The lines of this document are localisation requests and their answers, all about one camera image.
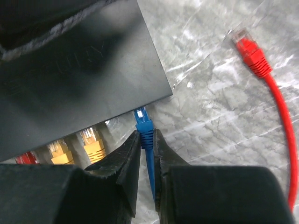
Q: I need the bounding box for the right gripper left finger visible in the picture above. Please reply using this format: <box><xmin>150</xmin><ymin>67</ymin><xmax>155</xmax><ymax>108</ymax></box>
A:
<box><xmin>0</xmin><ymin>131</ymin><xmax>141</xmax><ymax>224</ymax></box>

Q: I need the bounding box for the blue ethernet cable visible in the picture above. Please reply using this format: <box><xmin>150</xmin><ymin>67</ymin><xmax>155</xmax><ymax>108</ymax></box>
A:
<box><xmin>132</xmin><ymin>105</ymin><xmax>157</xmax><ymax>203</ymax></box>

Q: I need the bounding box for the yellow ethernet cable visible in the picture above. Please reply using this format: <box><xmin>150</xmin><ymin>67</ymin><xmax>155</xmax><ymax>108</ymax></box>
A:
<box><xmin>45</xmin><ymin>138</ymin><xmax>75</xmax><ymax>165</ymax></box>
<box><xmin>78</xmin><ymin>126</ymin><xmax>107</xmax><ymax>164</ymax></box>

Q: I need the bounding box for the black network switch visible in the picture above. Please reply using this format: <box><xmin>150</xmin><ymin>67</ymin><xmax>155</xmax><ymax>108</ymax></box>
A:
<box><xmin>0</xmin><ymin>0</ymin><xmax>172</xmax><ymax>161</ymax></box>

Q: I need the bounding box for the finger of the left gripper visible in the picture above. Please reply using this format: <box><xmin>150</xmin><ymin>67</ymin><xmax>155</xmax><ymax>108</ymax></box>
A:
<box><xmin>0</xmin><ymin>0</ymin><xmax>113</xmax><ymax>61</ymax></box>

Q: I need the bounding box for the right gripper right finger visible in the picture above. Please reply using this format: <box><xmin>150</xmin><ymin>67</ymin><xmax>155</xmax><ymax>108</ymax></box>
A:
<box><xmin>153</xmin><ymin>129</ymin><xmax>295</xmax><ymax>224</ymax></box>

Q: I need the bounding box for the red ethernet cable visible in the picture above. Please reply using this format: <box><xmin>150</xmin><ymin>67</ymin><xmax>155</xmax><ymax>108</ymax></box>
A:
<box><xmin>229</xmin><ymin>27</ymin><xmax>299</xmax><ymax>213</ymax></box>

